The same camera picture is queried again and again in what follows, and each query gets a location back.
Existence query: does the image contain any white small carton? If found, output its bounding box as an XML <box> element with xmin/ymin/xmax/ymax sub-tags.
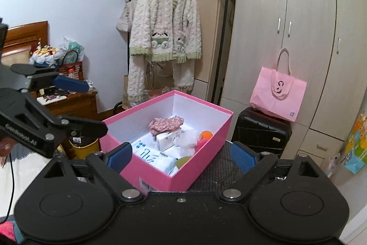
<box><xmin>156</xmin><ymin>130</ymin><xmax>183</xmax><ymax>150</ymax></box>

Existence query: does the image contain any white green plastic bag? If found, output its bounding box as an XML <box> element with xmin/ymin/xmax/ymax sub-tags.
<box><xmin>59</xmin><ymin>36</ymin><xmax>85</xmax><ymax>62</ymax></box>

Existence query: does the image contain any flower bouquet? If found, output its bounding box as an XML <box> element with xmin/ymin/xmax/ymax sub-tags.
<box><xmin>29</xmin><ymin>44</ymin><xmax>65</xmax><ymax>67</ymax></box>

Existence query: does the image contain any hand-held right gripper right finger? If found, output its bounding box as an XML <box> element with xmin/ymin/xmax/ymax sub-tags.
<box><xmin>219</xmin><ymin>141</ymin><xmax>320</xmax><ymax>202</ymax></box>

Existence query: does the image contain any light wooden wardrobe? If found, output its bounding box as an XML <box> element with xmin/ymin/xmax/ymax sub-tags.
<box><xmin>218</xmin><ymin>0</ymin><xmax>367</xmax><ymax>177</ymax></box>

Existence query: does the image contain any cream knitted panda cardigan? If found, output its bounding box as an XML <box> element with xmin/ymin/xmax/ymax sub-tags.
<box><xmin>128</xmin><ymin>0</ymin><xmax>203</xmax><ymax>104</ymax></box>

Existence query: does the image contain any black clothes rack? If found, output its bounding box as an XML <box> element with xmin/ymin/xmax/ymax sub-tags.
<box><xmin>113</xmin><ymin>0</ymin><xmax>233</xmax><ymax>116</ymax></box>

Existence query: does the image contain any white bed sheet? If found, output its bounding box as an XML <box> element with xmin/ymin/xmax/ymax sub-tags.
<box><xmin>0</xmin><ymin>147</ymin><xmax>69</xmax><ymax>222</ymax></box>

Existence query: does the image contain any pink cardboard box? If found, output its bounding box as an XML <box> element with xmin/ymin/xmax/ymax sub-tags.
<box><xmin>99</xmin><ymin>90</ymin><xmax>234</xmax><ymax>193</ymax></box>

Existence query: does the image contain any white plush toy orange top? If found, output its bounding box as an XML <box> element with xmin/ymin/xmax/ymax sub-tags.
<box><xmin>174</xmin><ymin>130</ymin><xmax>213</xmax><ymax>155</ymax></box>

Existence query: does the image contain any green round item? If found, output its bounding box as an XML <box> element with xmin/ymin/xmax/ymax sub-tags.
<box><xmin>175</xmin><ymin>156</ymin><xmax>192</xmax><ymax>170</ymax></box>

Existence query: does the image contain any pink towel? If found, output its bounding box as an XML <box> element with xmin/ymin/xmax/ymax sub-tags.
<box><xmin>0</xmin><ymin>220</ymin><xmax>18</xmax><ymax>245</ymax></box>

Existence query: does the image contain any printed beige bag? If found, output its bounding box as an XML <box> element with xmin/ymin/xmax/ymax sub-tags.
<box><xmin>145</xmin><ymin>61</ymin><xmax>172</xmax><ymax>98</ymax></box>

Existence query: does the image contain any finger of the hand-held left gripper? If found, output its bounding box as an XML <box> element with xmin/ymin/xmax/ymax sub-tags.
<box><xmin>60</xmin><ymin>115</ymin><xmax>109</xmax><ymax>137</ymax></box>
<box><xmin>10</xmin><ymin>62</ymin><xmax>89</xmax><ymax>93</ymax></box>

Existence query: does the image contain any pink floral cloth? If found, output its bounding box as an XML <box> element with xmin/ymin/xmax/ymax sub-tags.
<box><xmin>148</xmin><ymin>116</ymin><xmax>184</xmax><ymax>132</ymax></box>

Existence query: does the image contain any brown woven basket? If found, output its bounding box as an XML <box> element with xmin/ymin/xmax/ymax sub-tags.
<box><xmin>59</xmin><ymin>50</ymin><xmax>84</xmax><ymax>81</ymax></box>

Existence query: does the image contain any pale pink hanging cloth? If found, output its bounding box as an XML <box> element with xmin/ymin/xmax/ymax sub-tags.
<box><xmin>327</xmin><ymin>155</ymin><xmax>339</xmax><ymax>177</ymax></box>

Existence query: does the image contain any black cable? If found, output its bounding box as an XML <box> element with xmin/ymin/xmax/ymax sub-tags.
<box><xmin>0</xmin><ymin>152</ymin><xmax>17</xmax><ymax>224</ymax></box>

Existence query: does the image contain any colourful printed bag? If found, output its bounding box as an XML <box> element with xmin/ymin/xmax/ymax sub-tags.
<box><xmin>342</xmin><ymin>111</ymin><xmax>367</xmax><ymax>175</ymax></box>

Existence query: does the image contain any yellow trash bin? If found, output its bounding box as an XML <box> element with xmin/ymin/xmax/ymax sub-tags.
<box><xmin>68</xmin><ymin>136</ymin><xmax>100</xmax><ymax>160</ymax></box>

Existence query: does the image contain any beige canvas tote bag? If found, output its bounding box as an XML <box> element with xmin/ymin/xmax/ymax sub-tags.
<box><xmin>116</xmin><ymin>0</ymin><xmax>143</xmax><ymax>33</ymax></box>

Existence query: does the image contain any black hard-shell suitcase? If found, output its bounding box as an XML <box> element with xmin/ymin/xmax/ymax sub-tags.
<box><xmin>232</xmin><ymin>107</ymin><xmax>292</xmax><ymax>159</ymax></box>

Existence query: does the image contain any white blue-print tissue pack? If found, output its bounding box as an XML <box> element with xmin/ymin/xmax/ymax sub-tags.
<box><xmin>143</xmin><ymin>147</ymin><xmax>178</xmax><ymax>174</ymax></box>
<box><xmin>130</xmin><ymin>138</ymin><xmax>161</xmax><ymax>161</ymax></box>

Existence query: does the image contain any pink tote bag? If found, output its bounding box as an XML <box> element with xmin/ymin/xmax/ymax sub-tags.
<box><xmin>249</xmin><ymin>48</ymin><xmax>308</xmax><ymax>122</ymax></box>

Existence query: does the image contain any wooden nightstand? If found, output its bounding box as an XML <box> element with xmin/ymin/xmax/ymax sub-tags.
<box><xmin>36</xmin><ymin>84</ymin><xmax>100</xmax><ymax>152</ymax></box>

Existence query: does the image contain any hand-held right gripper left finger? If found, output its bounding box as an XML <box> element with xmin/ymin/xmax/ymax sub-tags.
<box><xmin>43</xmin><ymin>143</ymin><xmax>145</xmax><ymax>203</ymax></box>

